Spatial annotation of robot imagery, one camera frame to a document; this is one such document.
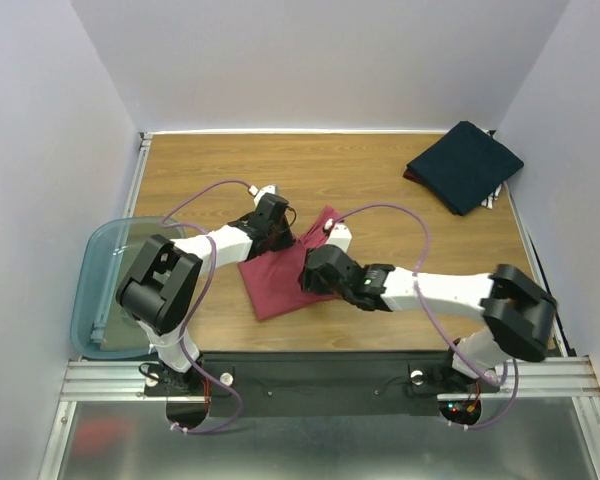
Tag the red tank top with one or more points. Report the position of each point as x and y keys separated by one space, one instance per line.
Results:
x=272 y=279

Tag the aluminium frame rail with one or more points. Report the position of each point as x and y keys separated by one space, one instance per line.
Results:
x=146 y=139

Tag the clear blue plastic bin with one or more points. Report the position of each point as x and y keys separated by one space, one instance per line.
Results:
x=100 y=329

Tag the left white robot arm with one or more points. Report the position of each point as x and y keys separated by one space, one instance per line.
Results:
x=157 y=289

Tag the folded dark red garment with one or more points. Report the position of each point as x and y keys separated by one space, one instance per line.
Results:
x=411 y=177

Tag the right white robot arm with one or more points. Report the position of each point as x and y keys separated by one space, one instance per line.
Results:
x=516 y=312

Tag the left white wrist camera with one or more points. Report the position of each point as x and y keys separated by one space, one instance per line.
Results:
x=257 y=193

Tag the folded white patterned garment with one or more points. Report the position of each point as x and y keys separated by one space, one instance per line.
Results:
x=490 y=201

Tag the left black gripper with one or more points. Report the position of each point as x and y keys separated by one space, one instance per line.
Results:
x=287 y=241

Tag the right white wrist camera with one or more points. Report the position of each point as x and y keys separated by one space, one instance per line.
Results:
x=337 y=234

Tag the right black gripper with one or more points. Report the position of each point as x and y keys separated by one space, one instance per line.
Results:
x=313 y=279

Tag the folded navy tank top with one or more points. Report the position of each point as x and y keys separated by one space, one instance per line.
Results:
x=464 y=167

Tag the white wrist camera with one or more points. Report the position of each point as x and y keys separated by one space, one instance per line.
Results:
x=337 y=234
x=257 y=193

